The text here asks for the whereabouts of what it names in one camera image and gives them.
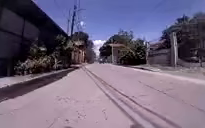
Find small building with pale roof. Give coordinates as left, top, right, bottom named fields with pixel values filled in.
left=107, top=42, right=127, bottom=65

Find tree behind orange building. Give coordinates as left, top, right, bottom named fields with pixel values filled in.
left=71, top=31, right=97, bottom=64

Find orange building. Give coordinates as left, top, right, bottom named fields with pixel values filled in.
left=71, top=40, right=87, bottom=65

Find green trees by small building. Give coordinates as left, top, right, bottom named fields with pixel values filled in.
left=99, top=29, right=148, bottom=66

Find pale concrete road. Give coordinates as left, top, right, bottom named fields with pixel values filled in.
left=0, top=63, right=205, bottom=128

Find utility pole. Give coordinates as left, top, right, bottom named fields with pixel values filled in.
left=69, top=0, right=78, bottom=38

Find pale roadside pavement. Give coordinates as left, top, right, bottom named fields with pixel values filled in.
left=123, top=63, right=205, bottom=83

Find grey pavement strip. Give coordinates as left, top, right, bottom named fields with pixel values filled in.
left=0, top=66, right=78, bottom=92

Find grey concrete wall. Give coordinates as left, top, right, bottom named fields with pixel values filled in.
left=146, top=39, right=174, bottom=66

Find green bushes by wall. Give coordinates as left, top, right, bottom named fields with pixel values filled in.
left=13, top=34, right=74, bottom=76

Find pale concrete gate post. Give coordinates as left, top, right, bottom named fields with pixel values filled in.
left=170, top=31, right=179, bottom=68

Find dark concrete wall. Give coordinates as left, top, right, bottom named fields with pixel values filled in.
left=0, top=0, right=70, bottom=78

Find large tree behind wall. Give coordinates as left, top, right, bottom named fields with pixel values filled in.
left=160, top=11, right=205, bottom=64

